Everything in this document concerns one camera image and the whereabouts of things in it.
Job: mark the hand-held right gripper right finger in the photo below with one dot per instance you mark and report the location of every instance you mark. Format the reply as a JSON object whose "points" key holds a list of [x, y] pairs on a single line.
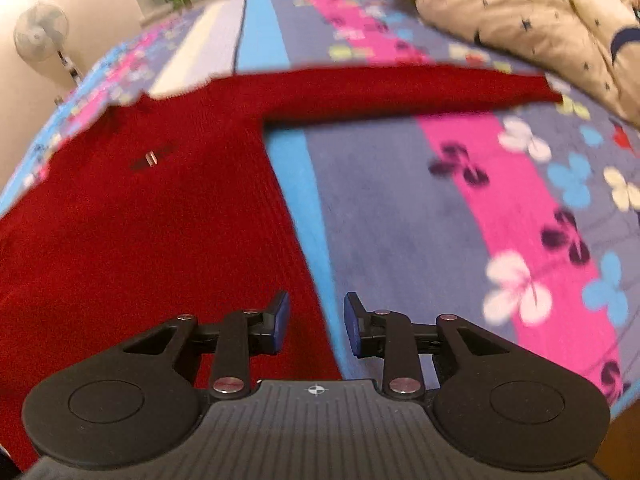
{"points": [[351, 325]]}

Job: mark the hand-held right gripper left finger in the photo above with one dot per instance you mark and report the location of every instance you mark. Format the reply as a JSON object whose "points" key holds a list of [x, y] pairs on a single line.
{"points": [[281, 322]]}

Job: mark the red knit sweater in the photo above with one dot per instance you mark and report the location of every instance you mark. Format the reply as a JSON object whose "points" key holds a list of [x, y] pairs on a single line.
{"points": [[150, 240]]}

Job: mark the floral striped blanket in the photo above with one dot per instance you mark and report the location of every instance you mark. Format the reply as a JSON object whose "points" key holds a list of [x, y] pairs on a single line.
{"points": [[400, 210]]}

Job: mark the beige star print quilt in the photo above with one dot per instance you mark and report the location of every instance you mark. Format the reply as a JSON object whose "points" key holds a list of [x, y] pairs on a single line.
{"points": [[520, 15]]}

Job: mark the white standing fan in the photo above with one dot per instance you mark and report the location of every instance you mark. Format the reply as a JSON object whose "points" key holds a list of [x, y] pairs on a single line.
{"points": [[40, 30]]}

